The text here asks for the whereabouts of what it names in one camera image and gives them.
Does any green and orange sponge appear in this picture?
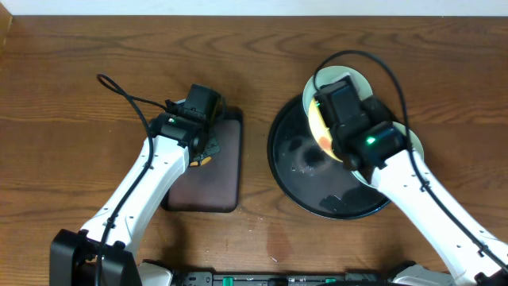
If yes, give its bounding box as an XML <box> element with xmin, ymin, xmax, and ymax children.
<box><xmin>190</xmin><ymin>157</ymin><xmax>212</xmax><ymax>167</ymax></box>

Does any yellow plate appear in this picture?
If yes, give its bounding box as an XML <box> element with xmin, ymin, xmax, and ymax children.
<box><xmin>307</xmin><ymin>99</ymin><xmax>342</xmax><ymax>162</ymax></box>

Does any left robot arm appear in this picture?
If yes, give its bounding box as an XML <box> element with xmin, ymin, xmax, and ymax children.
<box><xmin>49</xmin><ymin>113</ymin><xmax>214</xmax><ymax>285</ymax></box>

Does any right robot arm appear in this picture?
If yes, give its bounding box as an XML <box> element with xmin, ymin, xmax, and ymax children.
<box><xmin>345</xmin><ymin>122</ymin><xmax>507</xmax><ymax>285</ymax></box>

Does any black round tray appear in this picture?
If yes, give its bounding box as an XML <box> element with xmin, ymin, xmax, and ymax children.
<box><xmin>267</xmin><ymin>95</ymin><xmax>390</xmax><ymax>220</ymax></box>

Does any black rectangular water tray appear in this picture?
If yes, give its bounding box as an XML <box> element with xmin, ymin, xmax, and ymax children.
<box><xmin>160</xmin><ymin>107</ymin><xmax>243</xmax><ymax>213</ymax></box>

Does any light blue plate near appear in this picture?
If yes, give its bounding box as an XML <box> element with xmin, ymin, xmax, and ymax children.
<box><xmin>352</xmin><ymin>122</ymin><xmax>425</xmax><ymax>188</ymax></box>

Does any light blue plate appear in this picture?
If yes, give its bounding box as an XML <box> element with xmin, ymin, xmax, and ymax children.
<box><xmin>352</xmin><ymin>122</ymin><xmax>425</xmax><ymax>188</ymax></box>
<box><xmin>302</xmin><ymin>66</ymin><xmax>373</xmax><ymax>118</ymax></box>

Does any light blue plate far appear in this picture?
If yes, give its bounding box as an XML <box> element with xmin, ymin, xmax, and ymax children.
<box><xmin>302</xmin><ymin>66</ymin><xmax>373</xmax><ymax>118</ymax></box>

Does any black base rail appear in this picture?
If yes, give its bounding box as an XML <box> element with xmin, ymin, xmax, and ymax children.
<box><xmin>138</xmin><ymin>260</ymin><xmax>453</xmax><ymax>286</ymax></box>

